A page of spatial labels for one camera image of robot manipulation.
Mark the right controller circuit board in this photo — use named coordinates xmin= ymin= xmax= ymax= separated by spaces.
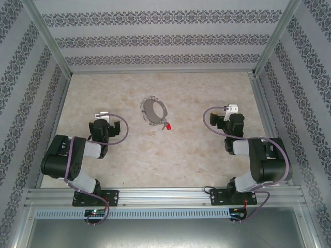
xmin=231 ymin=207 xmax=248 ymax=219

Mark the aluminium mounting rail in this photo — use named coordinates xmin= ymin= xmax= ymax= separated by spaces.
xmin=24 ymin=188 xmax=307 ymax=207

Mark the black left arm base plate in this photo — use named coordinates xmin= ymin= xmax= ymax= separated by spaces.
xmin=72 ymin=190 xmax=119 ymax=207

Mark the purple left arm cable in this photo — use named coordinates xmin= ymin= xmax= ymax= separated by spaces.
xmin=64 ymin=113 xmax=129 ymax=227

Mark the white slotted cable duct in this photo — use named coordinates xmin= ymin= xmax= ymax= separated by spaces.
xmin=35 ymin=208 xmax=231 ymax=220

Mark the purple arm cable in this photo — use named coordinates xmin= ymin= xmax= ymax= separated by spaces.
xmin=64 ymin=113 xmax=129 ymax=227
xmin=203 ymin=105 xmax=290 ymax=223

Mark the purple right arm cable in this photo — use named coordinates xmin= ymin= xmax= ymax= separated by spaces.
xmin=203 ymin=105 xmax=290 ymax=223

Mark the large metal keyring with rings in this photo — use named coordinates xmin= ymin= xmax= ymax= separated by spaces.
xmin=139 ymin=96 xmax=169 ymax=127

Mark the aluminium frame cross beam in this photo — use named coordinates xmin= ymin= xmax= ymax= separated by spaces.
xmin=70 ymin=67 xmax=257 ymax=75

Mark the left controller circuit board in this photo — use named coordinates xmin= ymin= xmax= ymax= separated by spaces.
xmin=84 ymin=209 xmax=107 ymax=218

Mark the aluminium frame post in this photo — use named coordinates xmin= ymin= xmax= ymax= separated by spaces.
xmin=20 ymin=0 xmax=72 ymax=77
xmin=254 ymin=0 xmax=303 ymax=76

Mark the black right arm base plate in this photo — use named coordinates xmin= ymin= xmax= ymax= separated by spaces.
xmin=209 ymin=188 xmax=258 ymax=207

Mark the grey sheet metal tray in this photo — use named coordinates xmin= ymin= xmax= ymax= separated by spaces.
xmin=24 ymin=206 xmax=318 ymax=248

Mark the controller circuit board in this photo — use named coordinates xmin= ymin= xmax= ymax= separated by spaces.
xmin=84 ymin=209 xmax=107 ymax=218
xmin=231 ymin=207 xmax=248 ymax=219

